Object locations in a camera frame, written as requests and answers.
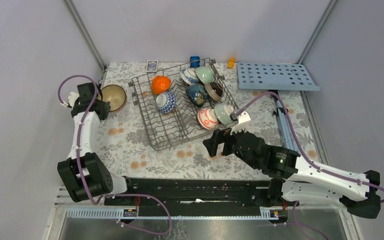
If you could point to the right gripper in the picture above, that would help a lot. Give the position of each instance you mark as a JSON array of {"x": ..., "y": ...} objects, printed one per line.
[{"x": 218, "y": 137}]

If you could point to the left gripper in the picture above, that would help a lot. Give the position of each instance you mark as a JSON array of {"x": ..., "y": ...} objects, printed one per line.
[{"x": 105, "y": 107}]

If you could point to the red and white bowl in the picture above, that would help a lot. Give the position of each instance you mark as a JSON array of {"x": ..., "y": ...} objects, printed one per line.
[{"x": 207, "y": 118}]

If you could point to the brown glazed bowl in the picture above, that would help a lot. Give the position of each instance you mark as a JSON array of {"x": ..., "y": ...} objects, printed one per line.
[{"x": 115, "y": 95}]

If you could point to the grey wire dish rack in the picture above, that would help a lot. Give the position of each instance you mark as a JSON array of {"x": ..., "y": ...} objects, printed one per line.
[{"x": 164, "y": 131}]

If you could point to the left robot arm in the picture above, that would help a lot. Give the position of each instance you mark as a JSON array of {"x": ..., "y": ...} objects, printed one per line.
[{"x": 83, "y": 173}]

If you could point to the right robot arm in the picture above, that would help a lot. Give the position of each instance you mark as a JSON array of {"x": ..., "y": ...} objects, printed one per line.
[{"x": 293, "y": 179}]

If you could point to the pale green bowl front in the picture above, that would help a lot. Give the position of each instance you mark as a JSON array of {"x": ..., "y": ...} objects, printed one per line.
[{"x": 223, "y": 113}]

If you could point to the pale green bowl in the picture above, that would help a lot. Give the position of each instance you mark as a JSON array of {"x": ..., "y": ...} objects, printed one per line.
[
  {"x": 205, "y": 74},
  {"x": 223, "y": 113}
]

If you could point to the dark blue glazed bowl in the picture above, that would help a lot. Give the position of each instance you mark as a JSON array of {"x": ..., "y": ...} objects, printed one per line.
[{"x": 197, "y": 94}]

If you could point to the floral tablecloth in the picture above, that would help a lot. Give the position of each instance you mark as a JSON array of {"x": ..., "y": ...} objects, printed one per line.
[{"x": 125, "y": 140}]

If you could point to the dark brown patterned bowl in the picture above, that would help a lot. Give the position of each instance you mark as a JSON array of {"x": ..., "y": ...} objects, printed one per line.
[{"x": 214, "y": 90}]

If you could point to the blue zigzag patterned bowl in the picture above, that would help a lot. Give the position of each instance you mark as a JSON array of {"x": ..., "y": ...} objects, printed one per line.
[{"x": 166, "y": 102}]

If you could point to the pale green bowl back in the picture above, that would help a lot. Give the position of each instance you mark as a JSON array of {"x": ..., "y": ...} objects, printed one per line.
[{"x": 205, "y": 74}]

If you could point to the playing card box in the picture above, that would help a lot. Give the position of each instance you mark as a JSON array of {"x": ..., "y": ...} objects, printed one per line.
[{"x": 151, "y": 66}]

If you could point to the blue floral white bowl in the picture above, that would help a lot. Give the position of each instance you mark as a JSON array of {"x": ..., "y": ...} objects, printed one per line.
[{"x": 189, "y": 76}]

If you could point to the orange bowl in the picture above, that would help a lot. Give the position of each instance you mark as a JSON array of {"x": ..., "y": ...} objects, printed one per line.
[{"x": 160, "y": 84}]

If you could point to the light blue perforated board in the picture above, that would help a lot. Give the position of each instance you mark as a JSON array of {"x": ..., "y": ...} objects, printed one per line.
[{"x": 274, "y": 76}]

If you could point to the blue toy car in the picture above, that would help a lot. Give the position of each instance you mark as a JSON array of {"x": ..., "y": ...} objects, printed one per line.
[{"x": 194, "y": 62}]

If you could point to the orange toy block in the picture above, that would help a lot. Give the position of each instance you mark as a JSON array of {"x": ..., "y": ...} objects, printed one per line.
[{"x": 231, "y": 63}]

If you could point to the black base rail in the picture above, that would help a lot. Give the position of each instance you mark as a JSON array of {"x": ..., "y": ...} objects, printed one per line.
[{"x": 201, "y": 193}]

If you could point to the white slotted cable duct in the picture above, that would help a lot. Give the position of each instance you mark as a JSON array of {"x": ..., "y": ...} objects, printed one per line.
[{"x": 152, "y": 213}]

